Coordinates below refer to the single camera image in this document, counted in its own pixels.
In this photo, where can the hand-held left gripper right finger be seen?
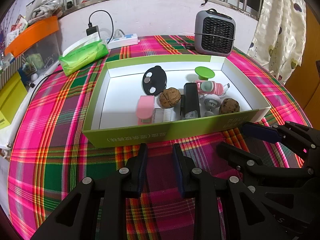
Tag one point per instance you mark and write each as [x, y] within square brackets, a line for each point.
[178, 170]

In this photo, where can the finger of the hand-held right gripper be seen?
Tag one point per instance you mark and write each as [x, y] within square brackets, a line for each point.
[240, 158]
[260, 131]

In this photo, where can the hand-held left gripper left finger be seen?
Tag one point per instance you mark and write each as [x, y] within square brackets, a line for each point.
[143, 170]

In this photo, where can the brown walnut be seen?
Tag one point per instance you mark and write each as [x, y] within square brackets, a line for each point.
[229, 107]
[170, 98]

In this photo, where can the white suction hook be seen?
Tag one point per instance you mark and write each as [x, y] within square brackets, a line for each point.
[211, 102]

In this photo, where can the pink mint silicone holder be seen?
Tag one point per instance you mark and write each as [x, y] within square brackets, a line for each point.
[217, 88]

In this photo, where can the pink white clip device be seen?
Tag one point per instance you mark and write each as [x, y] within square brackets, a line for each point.
[145, 107]

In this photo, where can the black rectangular light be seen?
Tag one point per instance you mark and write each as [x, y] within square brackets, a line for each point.
[191, 97]

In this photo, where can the green white cardboard box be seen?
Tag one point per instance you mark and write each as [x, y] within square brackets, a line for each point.
[120, 92]

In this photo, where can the green knob white base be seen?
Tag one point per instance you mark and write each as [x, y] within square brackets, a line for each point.
[203, 72]

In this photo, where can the black oval magnetic disc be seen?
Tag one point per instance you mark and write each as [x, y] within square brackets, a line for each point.
[158, 78]

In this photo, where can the wooden cabinet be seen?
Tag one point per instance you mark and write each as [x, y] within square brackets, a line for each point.
[310, 67]

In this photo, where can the pink green plaid tablecloth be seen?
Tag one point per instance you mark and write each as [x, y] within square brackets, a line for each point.
[50, 142]

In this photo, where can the cream patterned curtain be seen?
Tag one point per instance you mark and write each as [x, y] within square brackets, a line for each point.
[277, 30]

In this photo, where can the grey space heater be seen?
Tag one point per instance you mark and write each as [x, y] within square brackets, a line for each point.
[215, 32]

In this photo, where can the green tissue pack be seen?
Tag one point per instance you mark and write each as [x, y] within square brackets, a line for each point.
[82, 56]

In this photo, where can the white power strip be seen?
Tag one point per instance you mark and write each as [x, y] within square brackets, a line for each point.
[125, 40]

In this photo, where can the small white ball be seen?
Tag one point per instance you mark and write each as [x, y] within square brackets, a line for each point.
[33, 76]

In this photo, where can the black charger adapter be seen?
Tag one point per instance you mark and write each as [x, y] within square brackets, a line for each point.
[92, 30]

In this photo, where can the yellow-green box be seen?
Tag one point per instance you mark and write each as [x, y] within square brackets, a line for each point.
[10, 100]

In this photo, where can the clear plastic storage bin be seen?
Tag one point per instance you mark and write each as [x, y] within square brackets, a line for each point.
[42, 52]

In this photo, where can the orange bin lid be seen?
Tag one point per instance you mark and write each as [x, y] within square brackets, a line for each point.
[32, 33]

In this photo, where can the pile of small packets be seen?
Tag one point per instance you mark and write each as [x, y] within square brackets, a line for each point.
[17, 27]

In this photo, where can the white work gloves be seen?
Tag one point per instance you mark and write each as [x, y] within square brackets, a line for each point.
[42, 7]

